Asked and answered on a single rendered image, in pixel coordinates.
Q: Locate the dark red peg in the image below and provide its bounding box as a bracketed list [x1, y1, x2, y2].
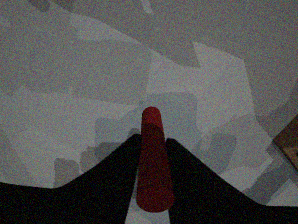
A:
[136, 107, 176, 213]

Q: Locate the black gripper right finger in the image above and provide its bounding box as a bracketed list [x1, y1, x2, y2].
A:
[166, 139, 298, 224]

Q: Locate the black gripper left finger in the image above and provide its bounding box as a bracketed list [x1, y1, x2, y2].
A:
[0, 133, 142, 224]

